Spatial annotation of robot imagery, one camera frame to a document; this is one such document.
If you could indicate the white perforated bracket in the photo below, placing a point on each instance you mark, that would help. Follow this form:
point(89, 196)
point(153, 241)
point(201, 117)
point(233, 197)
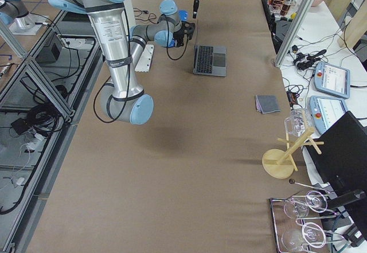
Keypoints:
point(145, 59)

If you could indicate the wire glass rack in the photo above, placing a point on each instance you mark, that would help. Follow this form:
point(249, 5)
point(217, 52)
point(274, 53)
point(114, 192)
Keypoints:
point(307, 221)

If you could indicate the lower teach pendant tablet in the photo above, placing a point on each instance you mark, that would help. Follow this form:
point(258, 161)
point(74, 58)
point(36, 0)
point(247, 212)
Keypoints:
point(325, 111)

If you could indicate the wooden mug tree stand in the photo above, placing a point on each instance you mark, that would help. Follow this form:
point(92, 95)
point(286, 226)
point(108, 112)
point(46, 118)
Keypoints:
point(280, 164)

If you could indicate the black monitor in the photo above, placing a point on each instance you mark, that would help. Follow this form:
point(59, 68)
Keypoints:
point(342, 161)

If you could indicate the aluminium frame post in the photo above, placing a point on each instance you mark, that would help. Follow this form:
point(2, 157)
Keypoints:
point(292, 32)

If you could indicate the clear glass mug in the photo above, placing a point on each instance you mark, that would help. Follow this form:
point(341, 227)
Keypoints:
point(298, 121)

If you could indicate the lower wine glass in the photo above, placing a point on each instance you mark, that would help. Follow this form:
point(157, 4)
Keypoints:
point(310, 236)

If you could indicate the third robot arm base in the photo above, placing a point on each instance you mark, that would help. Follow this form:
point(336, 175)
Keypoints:
point(15, 15)

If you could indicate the folded grey cloth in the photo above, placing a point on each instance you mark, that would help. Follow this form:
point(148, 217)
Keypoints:
point(266, 104)

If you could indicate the teach pendant tablet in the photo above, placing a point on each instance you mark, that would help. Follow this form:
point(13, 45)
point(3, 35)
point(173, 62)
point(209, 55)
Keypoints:
point(325, 111)
point(332, 80)

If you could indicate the upper wine glass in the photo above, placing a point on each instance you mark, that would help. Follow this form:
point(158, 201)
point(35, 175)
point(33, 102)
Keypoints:
point(298, 206)

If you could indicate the wine glass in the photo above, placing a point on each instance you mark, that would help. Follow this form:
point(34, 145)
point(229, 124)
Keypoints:
point(310, 236)
point(298, 206)

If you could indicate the upper teach pendant tablet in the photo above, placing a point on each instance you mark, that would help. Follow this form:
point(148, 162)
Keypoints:
point(332, 80)

